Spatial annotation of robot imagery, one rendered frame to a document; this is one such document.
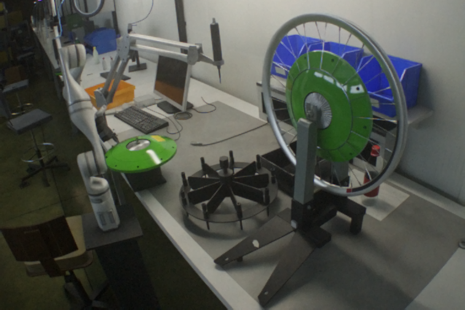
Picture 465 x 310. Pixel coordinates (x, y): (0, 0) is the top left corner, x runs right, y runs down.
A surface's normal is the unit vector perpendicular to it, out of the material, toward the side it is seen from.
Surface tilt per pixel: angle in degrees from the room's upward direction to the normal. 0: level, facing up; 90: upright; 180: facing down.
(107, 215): 90
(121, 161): 23
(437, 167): 90
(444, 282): 0
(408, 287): 0
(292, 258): 18
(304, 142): 87
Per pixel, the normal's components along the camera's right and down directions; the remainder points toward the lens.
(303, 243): -0.35, -0.76
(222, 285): -0.10, -0.90
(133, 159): -0.09, -0.74
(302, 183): -0.83, 0.26
